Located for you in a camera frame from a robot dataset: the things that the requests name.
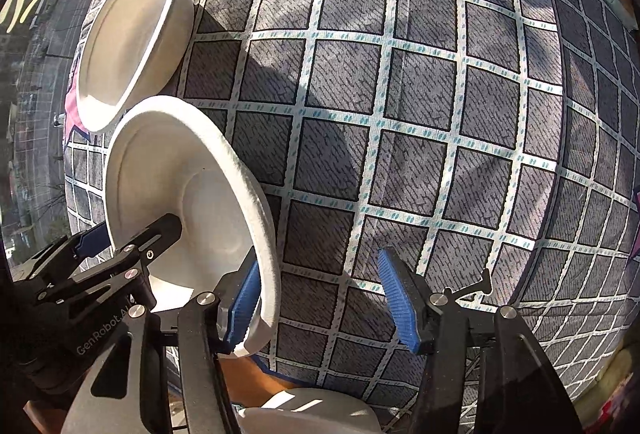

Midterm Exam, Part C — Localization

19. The grey checked star tablecloth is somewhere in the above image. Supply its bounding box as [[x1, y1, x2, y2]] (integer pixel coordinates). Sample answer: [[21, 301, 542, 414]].
[[91, 0, 639, 432]]

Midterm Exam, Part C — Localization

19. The large white paper bowl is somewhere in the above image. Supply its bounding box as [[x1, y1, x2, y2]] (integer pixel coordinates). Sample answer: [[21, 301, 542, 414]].
[[103, 95, 281, 357]]

